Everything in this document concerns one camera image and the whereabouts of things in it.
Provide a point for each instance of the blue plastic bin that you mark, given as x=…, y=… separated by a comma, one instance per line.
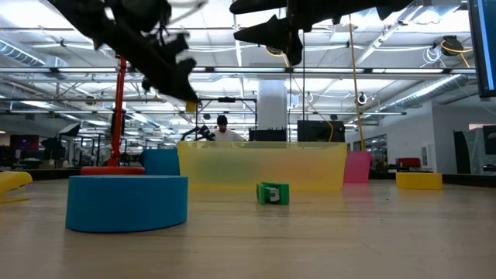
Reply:
x=162, y=162

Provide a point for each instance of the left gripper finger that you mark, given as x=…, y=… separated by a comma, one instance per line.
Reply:
x=172, y=92
x=185, y=88

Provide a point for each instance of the person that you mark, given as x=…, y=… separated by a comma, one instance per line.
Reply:
x=228, y=135

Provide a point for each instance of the black background robot arm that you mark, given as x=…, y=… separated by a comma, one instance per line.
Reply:
x=201, y=133

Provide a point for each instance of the green mini stapler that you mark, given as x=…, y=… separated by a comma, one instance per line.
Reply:
x=284, y=193

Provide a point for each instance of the red crate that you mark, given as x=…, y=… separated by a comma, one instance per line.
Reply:
x=407, y=162

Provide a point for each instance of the black metal gantry frame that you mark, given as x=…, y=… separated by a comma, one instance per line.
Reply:
x=226, y=99

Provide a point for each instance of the pink plastic bin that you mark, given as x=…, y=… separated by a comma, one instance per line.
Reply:
x=358, y=166

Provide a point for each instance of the yellow translucent plastic bin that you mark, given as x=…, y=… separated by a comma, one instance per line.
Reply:
x=310, y=166

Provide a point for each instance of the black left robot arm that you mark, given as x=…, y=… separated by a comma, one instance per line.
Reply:
x=77, y=15

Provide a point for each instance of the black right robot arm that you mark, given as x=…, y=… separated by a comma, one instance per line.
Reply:
x=372, y=7

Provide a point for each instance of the black cabinet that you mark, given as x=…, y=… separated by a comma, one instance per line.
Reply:
x=319, y=131

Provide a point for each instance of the computer monitor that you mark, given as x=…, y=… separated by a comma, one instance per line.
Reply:
x=484, y=46

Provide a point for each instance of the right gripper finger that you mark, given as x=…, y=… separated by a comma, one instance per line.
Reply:
x=259, y=5
x=271, y=35

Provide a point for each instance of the blue tape roll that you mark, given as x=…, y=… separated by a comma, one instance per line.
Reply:
x=124, y=205

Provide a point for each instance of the yellow tape roll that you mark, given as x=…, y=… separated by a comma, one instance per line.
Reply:
x=418, y=181

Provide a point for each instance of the black low box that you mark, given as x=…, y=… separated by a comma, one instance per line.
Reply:
x=267, y=135

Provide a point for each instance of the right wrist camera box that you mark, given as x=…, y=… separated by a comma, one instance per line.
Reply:
x=295, y=50

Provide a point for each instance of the red desk lamp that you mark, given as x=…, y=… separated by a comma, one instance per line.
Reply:
x=117, y=124

